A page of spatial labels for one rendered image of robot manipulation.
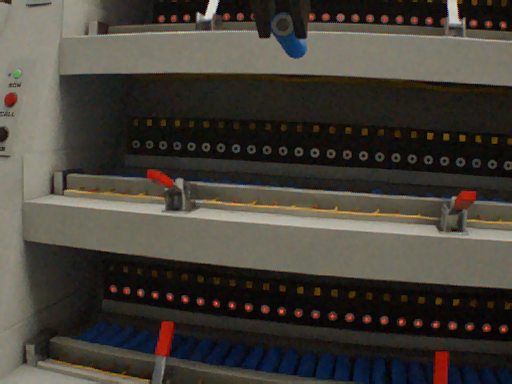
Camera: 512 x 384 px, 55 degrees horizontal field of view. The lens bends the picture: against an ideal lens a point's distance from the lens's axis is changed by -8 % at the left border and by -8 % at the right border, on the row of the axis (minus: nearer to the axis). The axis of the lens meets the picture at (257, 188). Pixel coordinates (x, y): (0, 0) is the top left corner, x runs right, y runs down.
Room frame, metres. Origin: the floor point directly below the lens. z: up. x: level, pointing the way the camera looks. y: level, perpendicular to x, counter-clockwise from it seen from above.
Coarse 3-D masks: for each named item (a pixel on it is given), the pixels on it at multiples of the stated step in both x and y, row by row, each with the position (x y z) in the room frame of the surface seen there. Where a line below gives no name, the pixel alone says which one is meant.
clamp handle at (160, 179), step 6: (150, 174) 0.45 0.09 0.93; (156, 174) 0.45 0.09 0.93; (162, 174) 0.45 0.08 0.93; (150, 180) 0.45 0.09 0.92; (156, 180) 0.45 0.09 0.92; (162, 180) 0.45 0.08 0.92; (168, 180) 0.47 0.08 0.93; (180, 180) 0.51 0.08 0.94; (162, 186) 0.47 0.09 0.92; (168, 186) 0.47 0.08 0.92; (174, 186) 0.49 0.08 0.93; (180, 186) 0.51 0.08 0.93; (174, 192) 0.51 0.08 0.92; (180, 192) 0.50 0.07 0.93
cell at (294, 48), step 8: (280, 16) 0.31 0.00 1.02; (288, 16) 0.31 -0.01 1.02; (272, 24) 0.31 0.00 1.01; (280, 24) 0.31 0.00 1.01; (288, 24) 0.31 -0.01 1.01; (272, 32) 0.32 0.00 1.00; (280, 32) 0.31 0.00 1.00; (288, 32) 0.31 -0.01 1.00; (280, 40) 0.32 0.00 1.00; (288, 40) 0.32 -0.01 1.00; (296, 40) 0.33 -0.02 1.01; (304, 40) 0.35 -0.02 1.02; (288, 48) 0.34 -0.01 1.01; (296, 48) 0.34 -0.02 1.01; (304, 48) 0.36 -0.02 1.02; (296, 56) 0.37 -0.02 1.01
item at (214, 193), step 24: (96, 192) 0.58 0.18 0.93; (120, 192) 0.57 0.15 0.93; (144, 192) 0.55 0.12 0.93; (216, 192) 0.54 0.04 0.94; (240, 192) 0.53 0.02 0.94; (264, 192) 0.53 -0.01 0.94; (288, 192) 0.52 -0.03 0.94; (312, 192) 0.52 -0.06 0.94; (336, 192) 0.52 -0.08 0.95; (408, 216) 0.48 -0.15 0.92; (432, 216) 0.49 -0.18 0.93; (480, 216) 0.48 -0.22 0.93; (504, 216) 0.48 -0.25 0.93
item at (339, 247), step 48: (48, 192) 0.58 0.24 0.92; (48, 240) 0.55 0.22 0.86; (96, 240) 0.53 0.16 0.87; (144, 240) 0.52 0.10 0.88; (192, 240) 0.50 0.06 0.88; (240, 240) 0.49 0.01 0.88; (288, 240) 0.48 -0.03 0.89; (336, 240) 0.47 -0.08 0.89; (384, 240) 0.46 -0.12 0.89; (432, 240) 0.45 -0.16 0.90; (480, 240) 0.44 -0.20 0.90
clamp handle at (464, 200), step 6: (462, 192) 0.39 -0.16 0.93; (468, 192) 0.39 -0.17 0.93; (474, 192) 0.39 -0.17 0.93; (456, 198) 0.41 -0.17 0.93; (462, 198) 0.39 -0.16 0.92; (468, 198) 0.39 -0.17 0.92; (474, 198) 0.39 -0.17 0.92; (450, 204) 0.45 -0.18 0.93; (456, 204) 0.41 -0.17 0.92; (462, 204) 0.40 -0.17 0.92; (468, 204) 0.40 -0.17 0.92; (450, 210) 0.45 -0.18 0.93; (456, 210) 0.44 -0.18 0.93
